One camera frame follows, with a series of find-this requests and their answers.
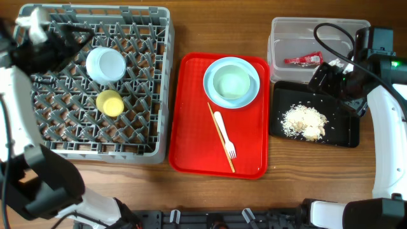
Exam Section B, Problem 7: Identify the white napkin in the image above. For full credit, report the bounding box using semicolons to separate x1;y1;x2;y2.
329;59;354;74

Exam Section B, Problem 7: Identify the small light blue bowl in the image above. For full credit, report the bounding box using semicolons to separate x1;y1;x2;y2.
85;47;127;85

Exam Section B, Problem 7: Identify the red sauce packet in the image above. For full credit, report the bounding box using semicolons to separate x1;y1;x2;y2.
284;52;324;67

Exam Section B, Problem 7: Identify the yellow cup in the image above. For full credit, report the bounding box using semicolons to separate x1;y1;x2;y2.
96;90;124;117

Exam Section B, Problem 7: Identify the light green bowl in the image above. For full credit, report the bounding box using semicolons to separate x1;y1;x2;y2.
213;64;251;100

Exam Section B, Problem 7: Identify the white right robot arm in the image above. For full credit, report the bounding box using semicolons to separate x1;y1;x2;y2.
307;54;406;228

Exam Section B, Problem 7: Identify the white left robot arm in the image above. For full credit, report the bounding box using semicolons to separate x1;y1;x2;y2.
1;24;142;228

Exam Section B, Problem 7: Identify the grey plastic dishwasher rack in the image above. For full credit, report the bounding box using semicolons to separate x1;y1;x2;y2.
14;4;175;163

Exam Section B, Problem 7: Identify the black food waste tray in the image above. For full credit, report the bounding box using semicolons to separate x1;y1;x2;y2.
269;81;360;148

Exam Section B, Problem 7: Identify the pile of rice scraps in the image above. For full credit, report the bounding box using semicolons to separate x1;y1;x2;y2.
280;104;329;141

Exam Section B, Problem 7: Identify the clear plastic bin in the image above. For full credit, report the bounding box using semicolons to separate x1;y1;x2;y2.
267;17;371;83

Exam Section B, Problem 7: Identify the light blue plate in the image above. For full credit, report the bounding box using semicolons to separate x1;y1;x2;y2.
203;57;261;109

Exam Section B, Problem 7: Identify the red plastic tray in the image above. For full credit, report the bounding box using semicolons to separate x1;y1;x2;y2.
169;52;270;179

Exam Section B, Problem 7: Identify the white plastic fork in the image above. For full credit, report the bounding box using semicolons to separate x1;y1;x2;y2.
214;111;237;159

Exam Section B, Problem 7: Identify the wooden chopstick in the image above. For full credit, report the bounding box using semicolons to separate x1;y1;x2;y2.
207;102;235;173

